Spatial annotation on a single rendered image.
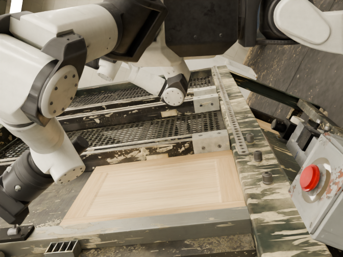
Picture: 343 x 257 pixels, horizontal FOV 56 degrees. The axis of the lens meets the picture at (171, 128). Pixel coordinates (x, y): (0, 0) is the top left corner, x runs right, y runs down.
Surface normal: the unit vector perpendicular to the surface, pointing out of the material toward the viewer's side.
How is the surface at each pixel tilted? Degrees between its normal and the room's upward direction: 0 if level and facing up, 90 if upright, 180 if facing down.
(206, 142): 90
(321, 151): 0
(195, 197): 60
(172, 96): 90
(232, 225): 90
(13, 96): 79
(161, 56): 101
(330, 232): 90
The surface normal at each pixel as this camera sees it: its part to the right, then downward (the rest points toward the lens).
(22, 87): -0.23, 0.26
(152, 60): -0.11, 0.91
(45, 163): -0.39, -0.04
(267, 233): -0.17, -0.93
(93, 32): 0.93, -0.06
